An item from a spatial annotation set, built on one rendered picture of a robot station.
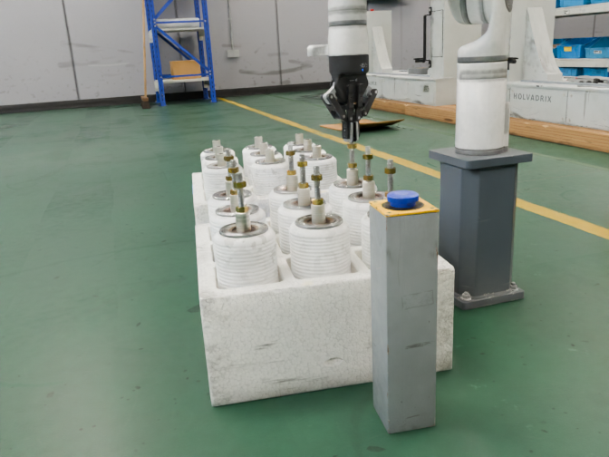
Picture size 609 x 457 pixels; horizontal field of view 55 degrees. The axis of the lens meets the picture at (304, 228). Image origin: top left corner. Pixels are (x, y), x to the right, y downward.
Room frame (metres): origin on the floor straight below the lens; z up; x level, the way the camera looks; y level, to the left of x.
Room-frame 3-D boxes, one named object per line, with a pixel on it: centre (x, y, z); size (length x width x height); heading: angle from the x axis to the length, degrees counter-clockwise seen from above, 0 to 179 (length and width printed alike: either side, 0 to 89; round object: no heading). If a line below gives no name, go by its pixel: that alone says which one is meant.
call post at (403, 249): (0.72, -0.13, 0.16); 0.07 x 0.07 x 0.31; 10
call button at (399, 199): (0.72, -0.13, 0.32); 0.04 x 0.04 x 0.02
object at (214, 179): (1.40, 0.19, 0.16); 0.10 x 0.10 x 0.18
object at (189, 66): (6.84, 1.25, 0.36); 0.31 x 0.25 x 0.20; 107
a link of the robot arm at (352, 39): (1.14, -0.09, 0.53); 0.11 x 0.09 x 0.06; 37
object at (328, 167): (1.44, -0.04, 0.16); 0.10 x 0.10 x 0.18
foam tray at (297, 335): (0.99, 0.00, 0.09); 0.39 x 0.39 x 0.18; 10
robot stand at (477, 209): (1.14, -0.35, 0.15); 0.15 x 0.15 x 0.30; 17
